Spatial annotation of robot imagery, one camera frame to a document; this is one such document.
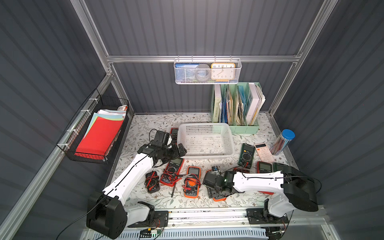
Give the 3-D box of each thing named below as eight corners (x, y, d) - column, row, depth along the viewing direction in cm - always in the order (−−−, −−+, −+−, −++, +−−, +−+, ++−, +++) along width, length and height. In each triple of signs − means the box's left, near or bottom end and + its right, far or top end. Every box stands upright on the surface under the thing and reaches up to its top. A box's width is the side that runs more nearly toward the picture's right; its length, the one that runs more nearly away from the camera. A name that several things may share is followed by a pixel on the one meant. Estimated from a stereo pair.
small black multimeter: (146, 194, 82) (145, 192, 80) (145, 175, 89) (144, 172, 87) (160, 190, 84) (159, 189, 81) (158, 172, 91) (157, 169, 88)
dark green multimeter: (236, 164, 94) (237, 163, 92) (242, 143, 103) (242, 142, 102) (250, 169, 91) (251, 168, 90) (254, 148, 101) (255, 146, 100)
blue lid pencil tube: (269, 153, 99) (283, 136, 83) (271, 146, 103) (284, 128, 87) (278, 157, 97) (294, 140, 82) (280, 149, 101) (295, 131, 85)
